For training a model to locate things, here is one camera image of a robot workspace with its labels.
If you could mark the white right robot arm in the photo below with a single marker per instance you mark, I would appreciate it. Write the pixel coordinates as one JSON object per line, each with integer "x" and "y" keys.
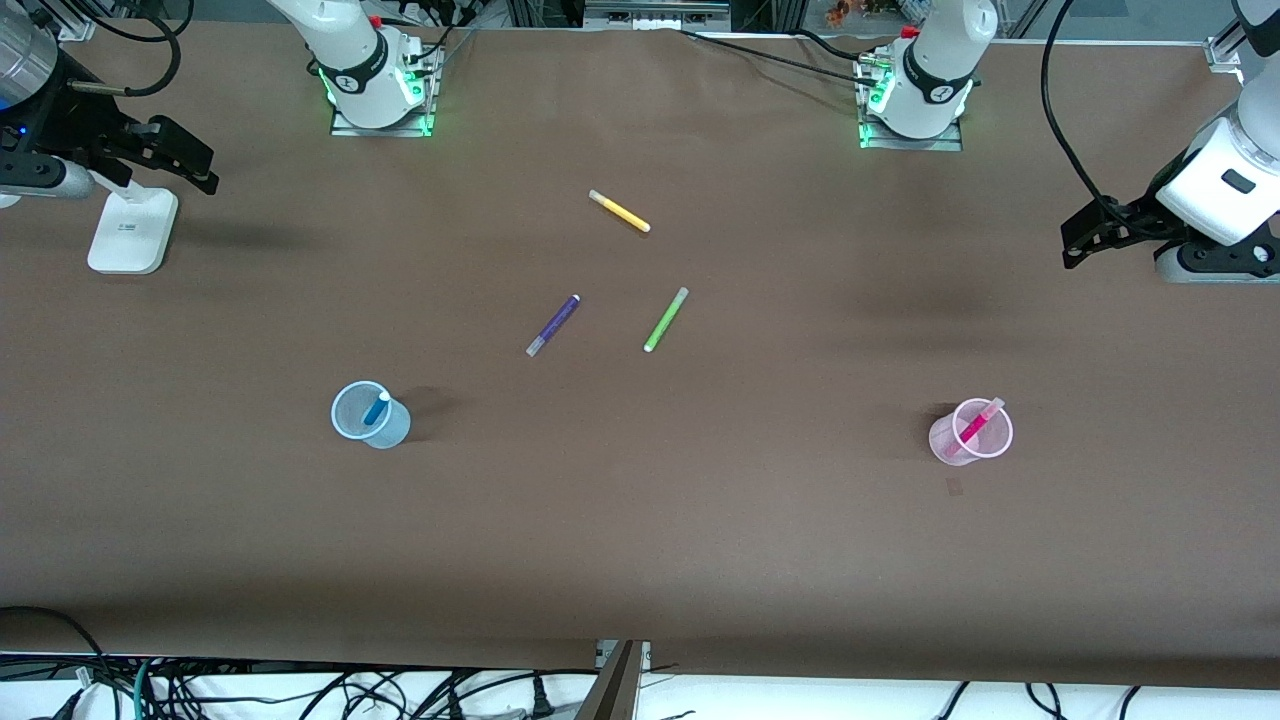
{"x": 350, "y": 60}

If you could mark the pink mesh cup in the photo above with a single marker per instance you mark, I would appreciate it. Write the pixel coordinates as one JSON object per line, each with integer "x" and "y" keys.
{"x": 945, "y": 440}

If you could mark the grey metal beam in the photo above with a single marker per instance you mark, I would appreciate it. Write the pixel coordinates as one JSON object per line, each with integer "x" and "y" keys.
{"x": 655, "y": 14}

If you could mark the pink marker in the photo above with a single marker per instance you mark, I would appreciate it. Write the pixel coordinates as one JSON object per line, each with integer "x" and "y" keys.
{"x": 975, "y": 425}

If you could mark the purple marker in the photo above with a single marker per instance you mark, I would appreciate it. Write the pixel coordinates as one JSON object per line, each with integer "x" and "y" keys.
{"x": 553, "y": 325}

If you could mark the black power plug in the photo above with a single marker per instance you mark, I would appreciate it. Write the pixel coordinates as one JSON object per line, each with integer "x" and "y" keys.
{"x": 541, "y": 700}

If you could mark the blue mesh cup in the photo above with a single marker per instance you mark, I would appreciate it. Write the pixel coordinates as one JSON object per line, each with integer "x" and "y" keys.
{"x": 390, "y": 432}

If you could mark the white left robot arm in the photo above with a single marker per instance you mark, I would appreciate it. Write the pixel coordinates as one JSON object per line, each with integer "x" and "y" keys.
{"x": 940, "y": 45}

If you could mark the brown table cover sheet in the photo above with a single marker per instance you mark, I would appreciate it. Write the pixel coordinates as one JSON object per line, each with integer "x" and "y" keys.
{"x": 640, "y": 550}

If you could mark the green marker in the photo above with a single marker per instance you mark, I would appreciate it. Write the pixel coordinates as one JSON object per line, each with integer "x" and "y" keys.
{"x": 666, "y": 319}

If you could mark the aluminium frame post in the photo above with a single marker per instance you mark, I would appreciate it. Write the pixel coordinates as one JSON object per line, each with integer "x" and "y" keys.
{"x": 1222, "y": 52}
{"x": 72, "y": 22}

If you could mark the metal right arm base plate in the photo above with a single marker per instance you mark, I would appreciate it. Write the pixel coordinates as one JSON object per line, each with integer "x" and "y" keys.
{"x": 380, "y": 131}

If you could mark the blue marker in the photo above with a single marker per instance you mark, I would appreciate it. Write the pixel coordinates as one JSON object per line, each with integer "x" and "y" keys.
{"x": 376, "y": 408}

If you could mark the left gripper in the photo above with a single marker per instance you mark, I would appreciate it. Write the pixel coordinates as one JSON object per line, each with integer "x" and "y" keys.
{"x": 1135, "y": 216}

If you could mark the yellow marker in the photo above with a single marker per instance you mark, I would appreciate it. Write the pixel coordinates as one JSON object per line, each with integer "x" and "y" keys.
{"x": 620, "y": 211}

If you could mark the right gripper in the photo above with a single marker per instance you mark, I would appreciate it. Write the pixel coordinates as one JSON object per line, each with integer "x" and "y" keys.
{"x": 62, "y": 115}

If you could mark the white desk lamp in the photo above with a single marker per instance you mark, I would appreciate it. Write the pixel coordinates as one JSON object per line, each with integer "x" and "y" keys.
{"x": 130, "y": 240}

